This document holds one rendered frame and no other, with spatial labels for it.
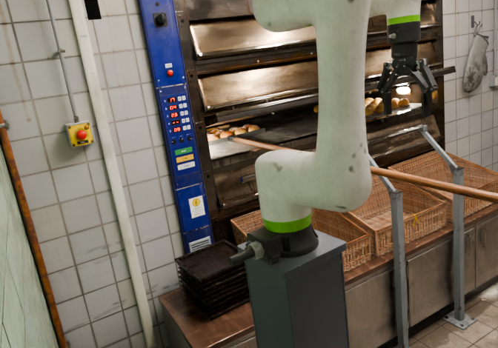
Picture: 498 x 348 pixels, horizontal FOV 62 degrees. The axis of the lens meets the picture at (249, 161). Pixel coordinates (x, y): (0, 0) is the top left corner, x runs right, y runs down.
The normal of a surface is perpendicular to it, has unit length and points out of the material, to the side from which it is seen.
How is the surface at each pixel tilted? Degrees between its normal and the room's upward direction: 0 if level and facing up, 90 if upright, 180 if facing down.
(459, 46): 90
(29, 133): 90
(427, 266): 92
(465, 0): 90
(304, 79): 70
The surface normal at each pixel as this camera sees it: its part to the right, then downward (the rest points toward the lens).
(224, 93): 0.41, -0.18
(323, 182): -0.65, -0.08
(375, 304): 0.48, 0.15
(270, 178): -0.65, 0.24
